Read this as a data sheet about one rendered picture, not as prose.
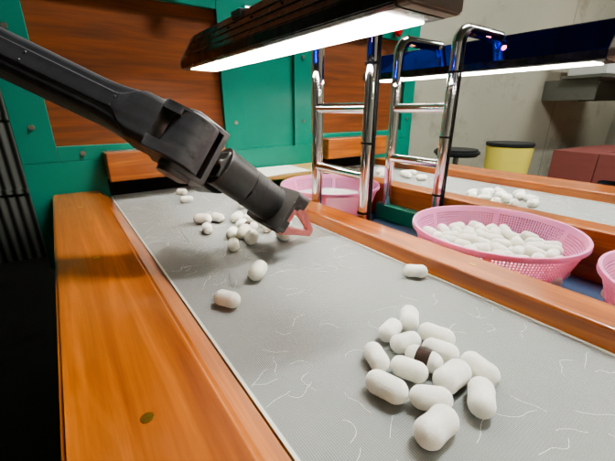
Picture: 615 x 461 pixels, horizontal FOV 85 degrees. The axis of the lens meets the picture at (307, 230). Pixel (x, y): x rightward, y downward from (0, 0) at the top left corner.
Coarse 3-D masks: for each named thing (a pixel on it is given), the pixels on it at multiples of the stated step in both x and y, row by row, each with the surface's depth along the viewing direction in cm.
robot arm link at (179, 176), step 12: (216, 144) 44; (216, 156) 43; (156, 168) 41; (168, 168) 40; (180, 168) 41; (204, 168) 43; (180, 180) 41; (192, 180) 42; (204, 180) 43; (216, 192) 50
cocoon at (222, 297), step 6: (216, 294) 39; (222, 294) 38; (228, 294) 38; (234, 294) 38; (216, 300) 39; (222, 300) 38; (228, 300) 38; (234, 300) 38; (240, 300) 39; (228, 306) 38; (234, 306) 38
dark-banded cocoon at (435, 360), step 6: (408, 348) 30; (414, 348) 30; (408, 354) 30; (414, 354) 29; (432, 354) 29; (438, 354) 29; (432, 360) 29; (438, 360) 29; (426, 366) 29; (432, 366) 28; (438, 366) 28; (432, 372) 29
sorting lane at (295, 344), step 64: (192, 192) 93; (192, 256) 53; (256, 256) 53; (320, 256) 53; (384, 256) 53; (256, 320) 37; (320, 320) 37; (384, 320) 37; (448, 320) 37; (512, 320) 37; (256, 384) 28; (320, 384) 28; (512, 384) 28; (576, 384) 28; (320, 448) 23; (384, 448) 23; (448, 448) 23; (512, 448) 23; (576, 448) 23
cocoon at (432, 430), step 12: (432, 408) 24; (444, 408) 23; (420, 420) 23; (432, 420) 22; (444, 420) 23; (456, 420) 23; (420, 432) 22; (432, 432) 22; (444, 432) 22; (456, 432) 23; (420, 444) 22; (432, 444) 22; (444, 444) 22
